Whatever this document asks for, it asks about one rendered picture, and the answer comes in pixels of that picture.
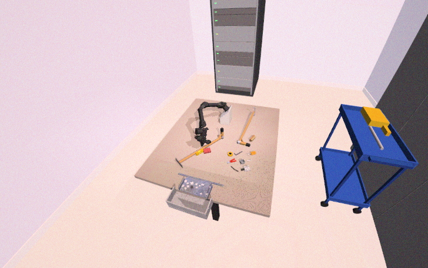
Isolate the orange long pole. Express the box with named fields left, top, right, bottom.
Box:
left=176, top=128, right=224, bottom=167

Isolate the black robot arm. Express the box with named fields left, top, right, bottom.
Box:
left=195, top=102, right=230, bottom=142

